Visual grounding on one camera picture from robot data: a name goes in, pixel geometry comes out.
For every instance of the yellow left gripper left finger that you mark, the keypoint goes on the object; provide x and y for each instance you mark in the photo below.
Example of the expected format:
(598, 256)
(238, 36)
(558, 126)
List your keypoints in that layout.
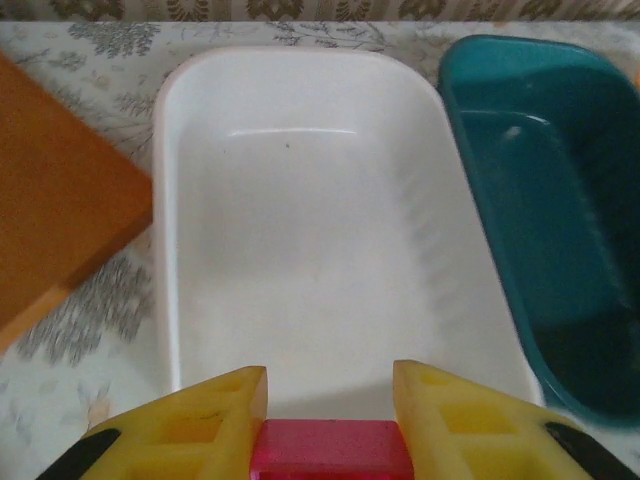
(190, 430)

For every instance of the teal plastic container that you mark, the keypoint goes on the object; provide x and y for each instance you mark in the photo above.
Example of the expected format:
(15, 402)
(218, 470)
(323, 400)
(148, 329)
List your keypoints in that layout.
(550, 225)

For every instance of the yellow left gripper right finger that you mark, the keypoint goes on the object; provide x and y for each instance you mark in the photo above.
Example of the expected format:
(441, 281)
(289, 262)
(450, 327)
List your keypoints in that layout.
(465, 430)

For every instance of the white plastic container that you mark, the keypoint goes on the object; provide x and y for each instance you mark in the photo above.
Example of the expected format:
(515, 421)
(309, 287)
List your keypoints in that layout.
(310, 225)

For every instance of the pink lego brick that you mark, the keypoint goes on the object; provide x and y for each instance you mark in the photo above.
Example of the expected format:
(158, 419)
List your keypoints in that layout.
(330, 450)

